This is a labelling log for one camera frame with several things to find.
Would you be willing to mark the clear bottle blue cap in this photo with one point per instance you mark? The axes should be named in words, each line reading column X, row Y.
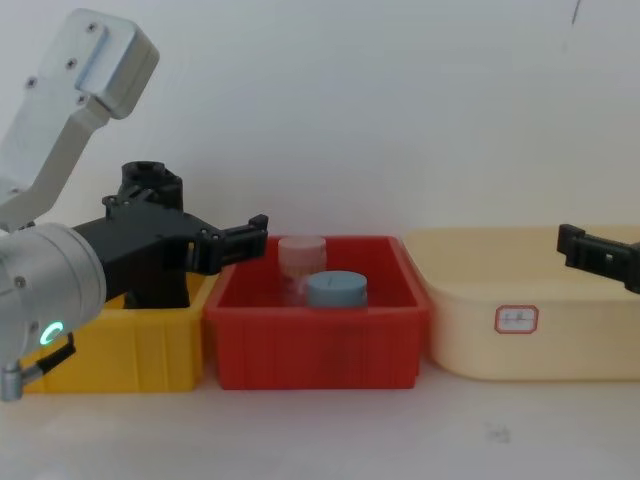
column 335, row 290

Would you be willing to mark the cream plastic tub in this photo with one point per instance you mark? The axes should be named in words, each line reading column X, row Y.
column 530, row 300

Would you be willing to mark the yellow plastic bin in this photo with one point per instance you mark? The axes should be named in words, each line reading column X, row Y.
column 135, row 345

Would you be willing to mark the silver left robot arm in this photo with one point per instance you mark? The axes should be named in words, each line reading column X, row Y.
column 55, row 280

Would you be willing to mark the red plastic bin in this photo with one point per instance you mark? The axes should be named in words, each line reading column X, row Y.
column 320, row 345

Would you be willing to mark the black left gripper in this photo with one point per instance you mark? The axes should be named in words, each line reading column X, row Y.
column 135, row 240

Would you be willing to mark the clear bottle pink cap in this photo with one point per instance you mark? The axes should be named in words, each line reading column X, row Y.
column 300, row 255

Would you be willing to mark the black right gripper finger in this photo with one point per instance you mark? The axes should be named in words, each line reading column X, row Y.
column 600, row 255

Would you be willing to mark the white label red border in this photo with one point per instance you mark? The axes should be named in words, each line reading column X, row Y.
column 517, row 319

